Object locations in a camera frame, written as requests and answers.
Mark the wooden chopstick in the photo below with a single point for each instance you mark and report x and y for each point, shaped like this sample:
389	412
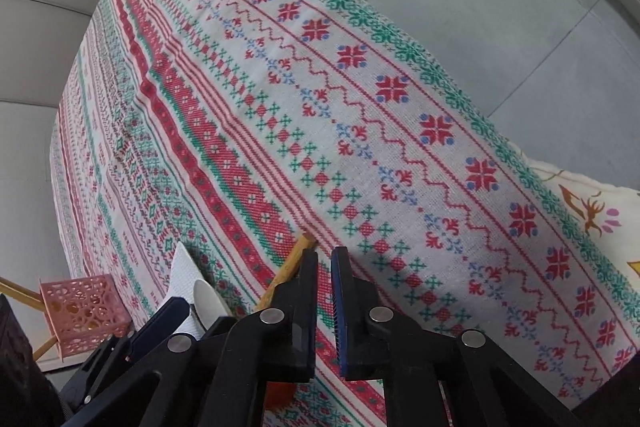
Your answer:
287	269
44	346
20	289

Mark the deer print cushion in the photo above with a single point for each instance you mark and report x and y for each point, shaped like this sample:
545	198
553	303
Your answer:
600	232

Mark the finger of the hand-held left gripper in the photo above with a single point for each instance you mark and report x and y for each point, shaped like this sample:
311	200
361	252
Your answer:
155	324
97	374

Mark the pink perforated utensil holder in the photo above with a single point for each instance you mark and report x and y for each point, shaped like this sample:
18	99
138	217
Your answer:
80	309

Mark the patterned striped tablecloth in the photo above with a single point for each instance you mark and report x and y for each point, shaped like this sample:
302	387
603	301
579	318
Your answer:
350	107

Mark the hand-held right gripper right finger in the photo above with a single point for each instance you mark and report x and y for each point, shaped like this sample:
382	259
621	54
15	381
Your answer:
341	307

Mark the white plastic spoon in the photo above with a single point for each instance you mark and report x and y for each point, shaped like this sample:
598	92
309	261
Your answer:
207	302

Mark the white kitchen cabinets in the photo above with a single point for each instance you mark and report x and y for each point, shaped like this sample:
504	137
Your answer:
30	57

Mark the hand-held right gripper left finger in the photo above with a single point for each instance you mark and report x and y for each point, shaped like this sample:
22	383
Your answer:
306	297

